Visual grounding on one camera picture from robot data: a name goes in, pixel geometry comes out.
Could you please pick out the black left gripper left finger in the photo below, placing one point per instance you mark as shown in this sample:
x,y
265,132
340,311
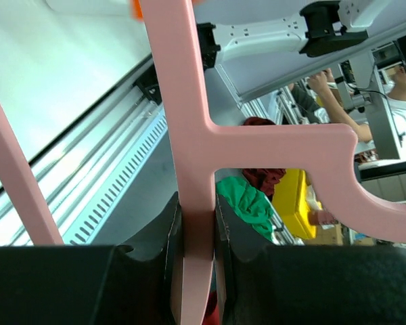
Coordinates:
x,y
129,283

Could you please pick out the green cloth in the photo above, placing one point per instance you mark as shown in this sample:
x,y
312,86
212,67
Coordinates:
x,y
249,204

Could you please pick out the white plastic basket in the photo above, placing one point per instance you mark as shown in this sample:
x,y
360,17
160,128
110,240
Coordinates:
x,y
91,7

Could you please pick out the dark red cloth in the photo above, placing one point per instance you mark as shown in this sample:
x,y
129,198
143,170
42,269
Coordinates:
x,y
264,180

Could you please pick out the white slotted cable duct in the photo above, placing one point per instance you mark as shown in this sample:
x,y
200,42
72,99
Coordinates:
x,y
117,174

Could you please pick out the yellow bin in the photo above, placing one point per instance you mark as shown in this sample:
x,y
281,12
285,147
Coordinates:
x,y
290,202

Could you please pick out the thick pink plastic hanger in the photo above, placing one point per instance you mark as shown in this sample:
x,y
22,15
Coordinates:
x,y
200,148

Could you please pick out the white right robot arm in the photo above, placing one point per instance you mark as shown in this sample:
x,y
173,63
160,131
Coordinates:
x,y
319,29

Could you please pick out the orange t shirt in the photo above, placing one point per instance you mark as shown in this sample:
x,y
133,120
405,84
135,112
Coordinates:
x,y
168,8

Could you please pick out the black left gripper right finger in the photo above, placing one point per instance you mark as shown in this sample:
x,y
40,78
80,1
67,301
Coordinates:
x,y
263,283

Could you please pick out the aluminium front rail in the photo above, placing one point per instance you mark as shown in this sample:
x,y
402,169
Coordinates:
x,y
71,167

